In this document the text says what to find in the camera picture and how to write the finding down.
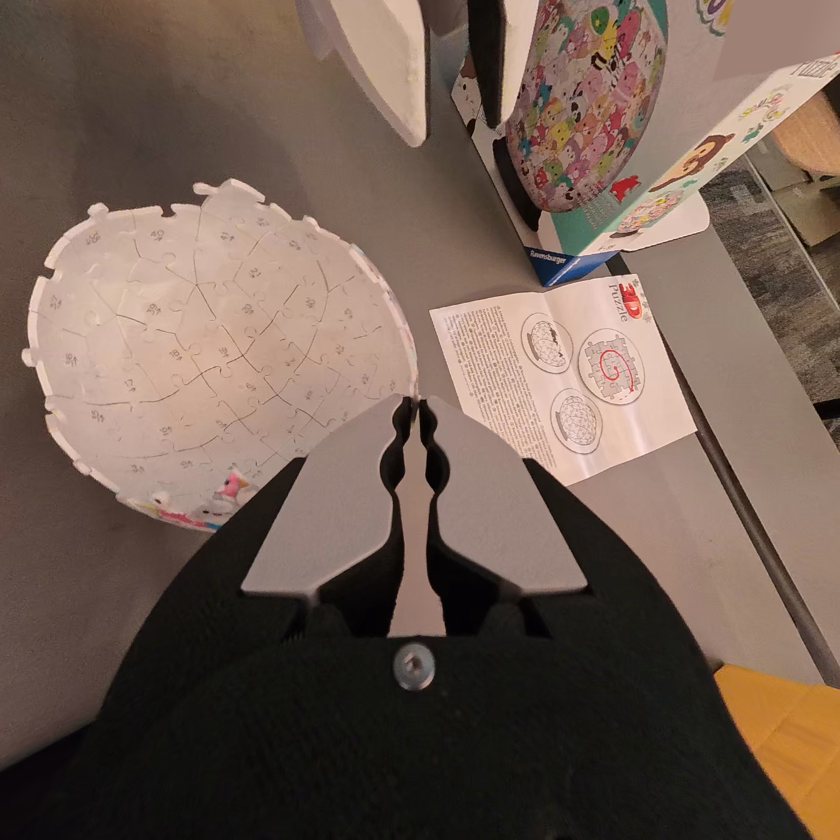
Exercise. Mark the teal puzzle box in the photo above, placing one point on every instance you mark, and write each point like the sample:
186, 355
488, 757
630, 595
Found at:
623, 131

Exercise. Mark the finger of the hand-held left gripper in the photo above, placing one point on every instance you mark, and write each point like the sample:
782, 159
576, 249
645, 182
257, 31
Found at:
380, 52
495, 52

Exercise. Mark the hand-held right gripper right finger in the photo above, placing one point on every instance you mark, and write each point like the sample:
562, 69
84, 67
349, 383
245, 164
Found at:
505, 525

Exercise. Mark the colourful puzzle ball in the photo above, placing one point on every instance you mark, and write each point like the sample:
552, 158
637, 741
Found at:
197, 354

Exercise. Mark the yellow plastic bin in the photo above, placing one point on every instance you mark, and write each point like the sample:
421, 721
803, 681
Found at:
787, 754

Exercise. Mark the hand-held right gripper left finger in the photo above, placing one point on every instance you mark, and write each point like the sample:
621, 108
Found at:
321, 525

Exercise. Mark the white instruction leaflet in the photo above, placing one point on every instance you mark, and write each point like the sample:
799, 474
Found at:
558, 380

